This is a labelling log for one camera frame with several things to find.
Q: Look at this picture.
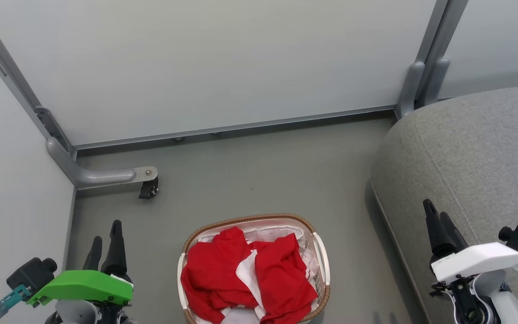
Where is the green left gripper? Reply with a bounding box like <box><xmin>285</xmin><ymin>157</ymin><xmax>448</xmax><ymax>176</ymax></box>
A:
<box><xmin>26</xmin><ymin>219</ymin><xmax>134</xmax><ymax>308</ymax></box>

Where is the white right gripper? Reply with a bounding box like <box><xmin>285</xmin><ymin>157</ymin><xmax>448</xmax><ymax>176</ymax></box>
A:
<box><xmin>423</xmin><ymin>198</ymin><xmax>518</xmax><ymax>284</ymax></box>

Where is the plain red garment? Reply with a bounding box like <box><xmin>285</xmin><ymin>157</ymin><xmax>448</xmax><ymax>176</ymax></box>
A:
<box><xmin>180</xmin><ymin>226</ymin><xmax>259</xmax><ymax>324</ymax></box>

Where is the red garment with white cuff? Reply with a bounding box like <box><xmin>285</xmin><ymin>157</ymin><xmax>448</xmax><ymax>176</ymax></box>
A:
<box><xmin>248</xmin><ymin>233</ymin><xmax>319</xmax><ymax>324</ymax></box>

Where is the grey fabric sofa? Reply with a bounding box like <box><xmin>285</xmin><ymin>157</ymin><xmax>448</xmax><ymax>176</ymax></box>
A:
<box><xmin>370</xmin><ymin>82</ymin><xmax>518</xmax><ymax>324</ymax></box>

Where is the black caster wheel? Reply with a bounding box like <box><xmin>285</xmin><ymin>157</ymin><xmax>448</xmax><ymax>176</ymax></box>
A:
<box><xmin>138</xmin><ymin>176</ymin><xmax>160</xmax><ymax>200</ymax></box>

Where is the grey curved partition foot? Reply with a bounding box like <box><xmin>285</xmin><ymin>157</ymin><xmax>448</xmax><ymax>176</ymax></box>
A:
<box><xmin>46</xmin><ymin>137</ymin><xmax>159</xmax><ymax>190</ymax></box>

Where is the woven rim laundry basket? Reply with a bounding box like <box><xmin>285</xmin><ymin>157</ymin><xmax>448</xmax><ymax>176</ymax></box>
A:
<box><xmin>177</xmin><ymin>213</ymin><xmax>332</xmax><ymax>324</ymax></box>

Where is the grey upright partition foot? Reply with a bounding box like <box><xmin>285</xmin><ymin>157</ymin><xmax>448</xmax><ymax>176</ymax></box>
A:
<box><xmin>423</xmin><ymin>56</ymin><xmax>451</xmax><ymax>107</ymax></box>
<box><xmin>395</xmin><ymin>60</ymin><xmax>426</xmax><ymax>119</ymax></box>

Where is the grey partition bottom rail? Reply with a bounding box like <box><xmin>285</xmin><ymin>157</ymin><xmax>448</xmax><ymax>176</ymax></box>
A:
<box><xmin>74</xmin><ymin>105</ymin><xmax>397</xmax><ymax>150</ymax></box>

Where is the grey partition post with bracket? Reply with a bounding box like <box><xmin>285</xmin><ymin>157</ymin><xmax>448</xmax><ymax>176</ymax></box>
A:
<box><xmin>0</xmin><ymin>10</ymin><xmax>78</xmax><ymax>161</ymax></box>

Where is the grey double partition post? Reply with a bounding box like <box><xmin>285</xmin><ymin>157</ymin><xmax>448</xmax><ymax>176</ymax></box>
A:
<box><xmin>414</xmin><ymin>0</ymin><xmax>469</xmax><ymax>108</ymax></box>

